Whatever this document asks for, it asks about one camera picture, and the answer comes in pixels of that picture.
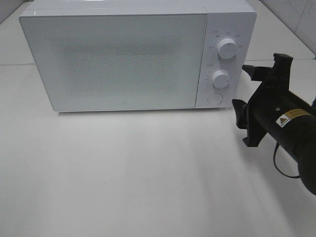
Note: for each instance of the upper white power knob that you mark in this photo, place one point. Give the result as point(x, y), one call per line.
point(226, 47)

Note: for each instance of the white microwave door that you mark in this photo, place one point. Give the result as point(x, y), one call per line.
point(107, 63)

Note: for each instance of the round white door button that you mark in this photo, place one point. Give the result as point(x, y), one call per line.
point(215, 99)

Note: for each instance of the white timer knob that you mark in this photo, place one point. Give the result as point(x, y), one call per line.
point(220, 79)

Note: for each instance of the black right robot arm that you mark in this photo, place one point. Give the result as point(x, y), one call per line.
point(306, 157)

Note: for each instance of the white microwave oven body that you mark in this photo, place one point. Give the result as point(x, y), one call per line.
point(224, 18)

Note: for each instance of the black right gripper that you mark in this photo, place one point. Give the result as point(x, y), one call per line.
point(273, 109)

